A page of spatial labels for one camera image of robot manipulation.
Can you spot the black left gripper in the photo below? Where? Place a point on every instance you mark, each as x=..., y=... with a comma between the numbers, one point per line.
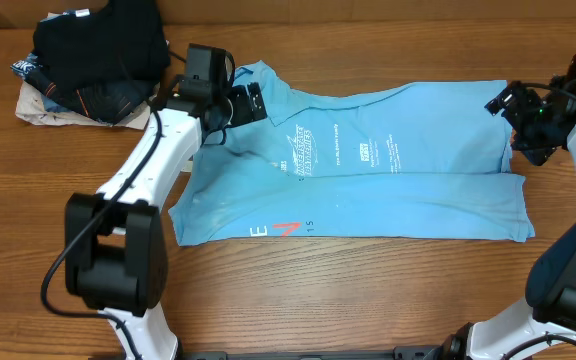
x=243, y=109

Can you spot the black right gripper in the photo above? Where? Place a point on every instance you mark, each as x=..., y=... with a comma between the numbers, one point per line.
x=537, y=151

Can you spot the light blue printed t-shirt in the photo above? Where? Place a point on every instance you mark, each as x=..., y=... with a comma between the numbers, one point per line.
x=424, y=160

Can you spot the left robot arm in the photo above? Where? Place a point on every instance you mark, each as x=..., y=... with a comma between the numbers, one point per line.
x=115, y=256

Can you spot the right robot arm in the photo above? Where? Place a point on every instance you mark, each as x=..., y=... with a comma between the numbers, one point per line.
x=546, y=315

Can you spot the dark patterned folded garment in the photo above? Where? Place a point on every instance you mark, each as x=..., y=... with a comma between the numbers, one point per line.
x=106, y=101

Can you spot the black folded shirt on pile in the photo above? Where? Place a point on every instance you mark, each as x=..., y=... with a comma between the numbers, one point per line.
x=123, y=37

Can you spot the beige folded garment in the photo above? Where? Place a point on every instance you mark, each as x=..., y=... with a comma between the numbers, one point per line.
x=30, y=108

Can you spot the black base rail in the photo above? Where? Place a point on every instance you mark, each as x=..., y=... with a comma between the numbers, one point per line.
x=318, y=355

